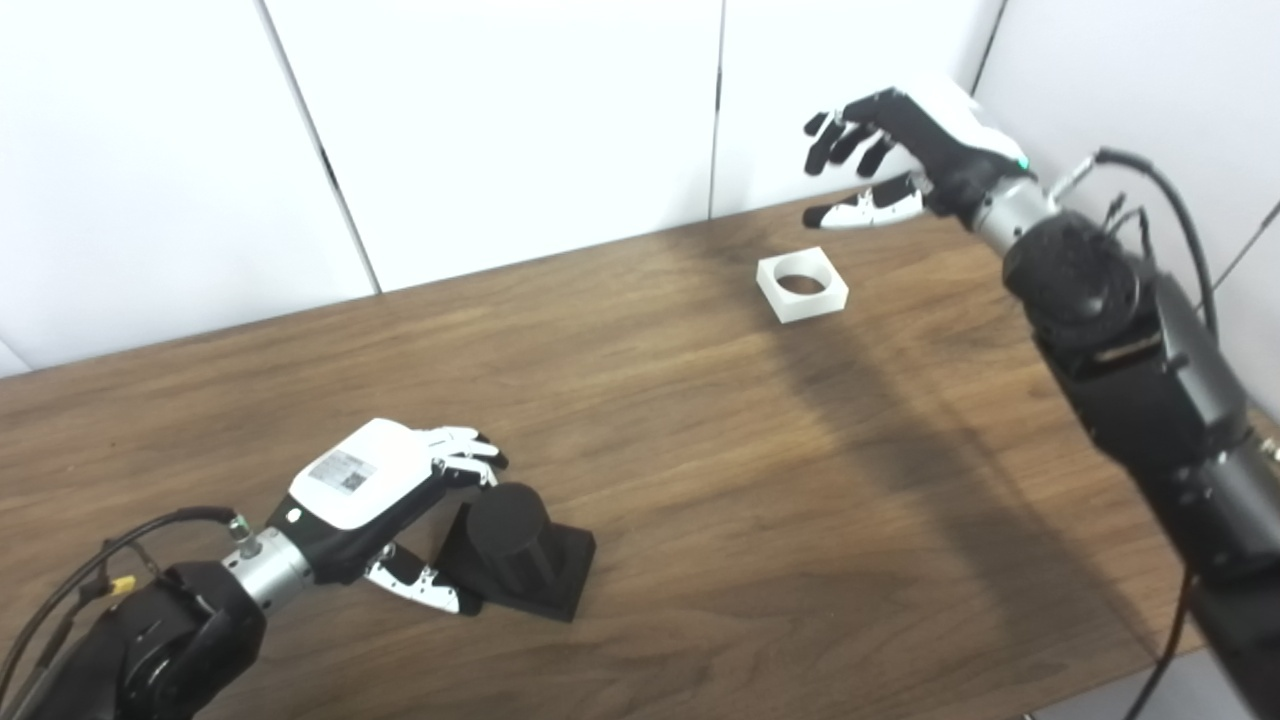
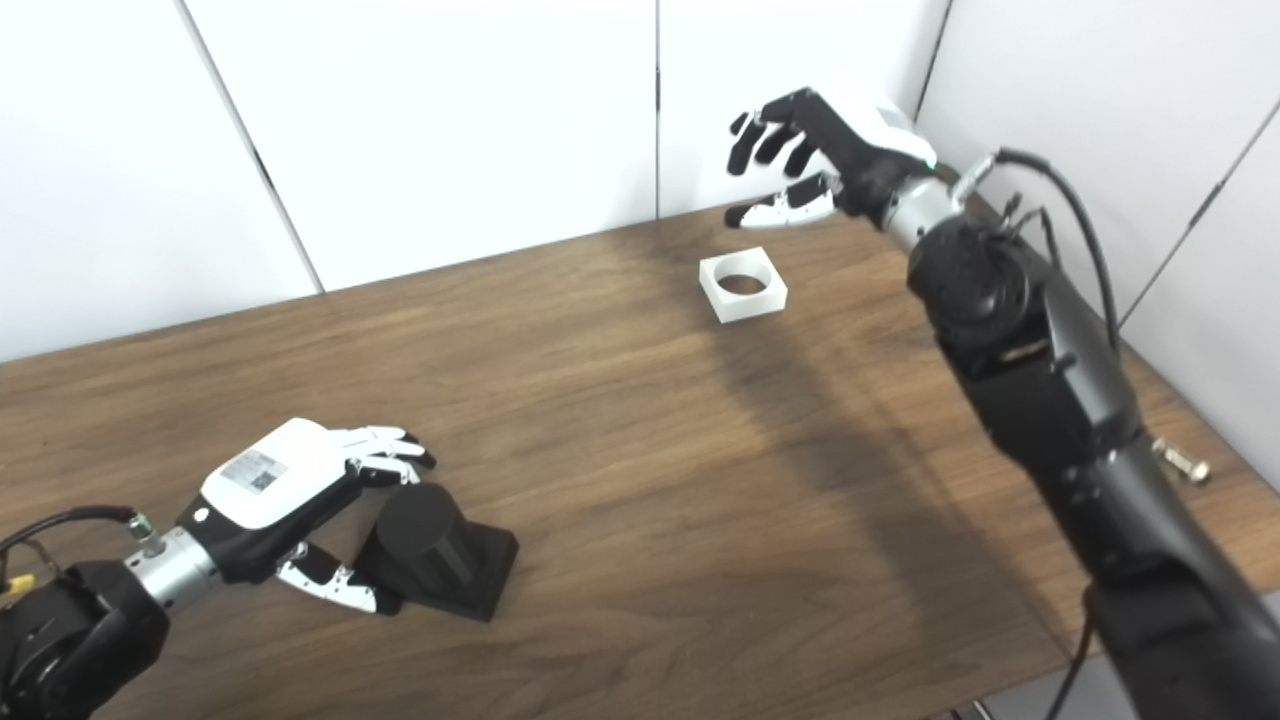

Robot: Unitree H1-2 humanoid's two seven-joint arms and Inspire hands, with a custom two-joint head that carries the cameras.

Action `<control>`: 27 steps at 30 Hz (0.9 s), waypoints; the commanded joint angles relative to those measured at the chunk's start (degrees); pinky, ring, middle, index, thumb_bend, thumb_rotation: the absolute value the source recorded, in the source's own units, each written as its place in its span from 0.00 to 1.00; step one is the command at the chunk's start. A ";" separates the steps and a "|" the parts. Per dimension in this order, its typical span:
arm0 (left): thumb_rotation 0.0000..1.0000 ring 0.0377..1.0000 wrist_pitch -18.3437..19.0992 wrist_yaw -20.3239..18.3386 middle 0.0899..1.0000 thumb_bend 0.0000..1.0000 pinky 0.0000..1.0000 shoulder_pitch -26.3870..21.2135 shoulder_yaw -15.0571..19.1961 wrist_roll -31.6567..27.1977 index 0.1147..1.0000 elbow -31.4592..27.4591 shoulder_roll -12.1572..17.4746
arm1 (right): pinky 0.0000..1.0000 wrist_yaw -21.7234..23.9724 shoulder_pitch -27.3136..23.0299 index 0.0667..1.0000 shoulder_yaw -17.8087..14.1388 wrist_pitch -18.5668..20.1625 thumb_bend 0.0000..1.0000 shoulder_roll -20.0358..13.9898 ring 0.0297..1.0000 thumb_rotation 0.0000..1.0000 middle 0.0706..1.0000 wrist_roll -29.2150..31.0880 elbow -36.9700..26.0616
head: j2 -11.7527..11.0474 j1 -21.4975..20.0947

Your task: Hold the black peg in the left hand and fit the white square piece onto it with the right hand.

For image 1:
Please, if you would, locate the white and black left hand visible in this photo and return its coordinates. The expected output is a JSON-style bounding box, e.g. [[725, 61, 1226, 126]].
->
[[270, 418, 509, 616]]

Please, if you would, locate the white and black right hand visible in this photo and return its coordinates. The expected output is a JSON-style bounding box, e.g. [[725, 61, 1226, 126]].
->
[[802, 85, 1031, 231]]

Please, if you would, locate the black peg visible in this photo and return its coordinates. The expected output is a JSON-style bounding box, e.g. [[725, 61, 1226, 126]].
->
[[437, 483, 598, 623]]

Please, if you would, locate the white square piece with hole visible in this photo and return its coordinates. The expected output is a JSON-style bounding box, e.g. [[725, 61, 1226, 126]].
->
[[756, 247, 850, 324]]

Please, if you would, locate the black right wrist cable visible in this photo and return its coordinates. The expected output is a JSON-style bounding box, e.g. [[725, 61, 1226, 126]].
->
[[1050, 147, 1223, 720]]

